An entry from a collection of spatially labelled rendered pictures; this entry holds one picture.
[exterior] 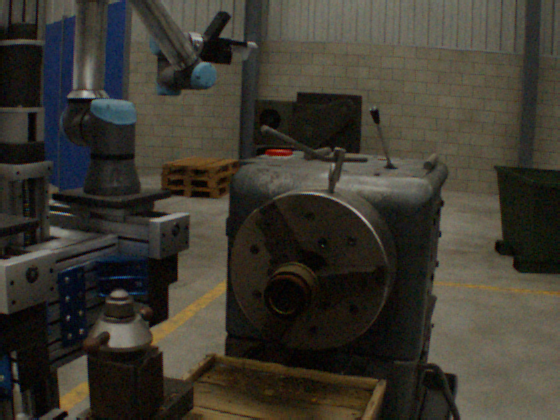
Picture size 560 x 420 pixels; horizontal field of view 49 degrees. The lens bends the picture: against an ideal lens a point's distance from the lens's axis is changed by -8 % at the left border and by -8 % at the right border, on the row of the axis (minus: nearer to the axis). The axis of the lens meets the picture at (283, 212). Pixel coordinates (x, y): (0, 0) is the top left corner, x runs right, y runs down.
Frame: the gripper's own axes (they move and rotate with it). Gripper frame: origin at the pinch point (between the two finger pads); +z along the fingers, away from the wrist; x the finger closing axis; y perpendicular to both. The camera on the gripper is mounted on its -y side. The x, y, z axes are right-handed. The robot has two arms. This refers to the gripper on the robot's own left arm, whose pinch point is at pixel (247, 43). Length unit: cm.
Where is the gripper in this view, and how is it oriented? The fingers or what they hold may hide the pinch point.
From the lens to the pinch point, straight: 212.3
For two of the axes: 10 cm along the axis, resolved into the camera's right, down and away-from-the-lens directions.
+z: 7.0, -0.9, 7.1
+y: -1.4, 9.5, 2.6
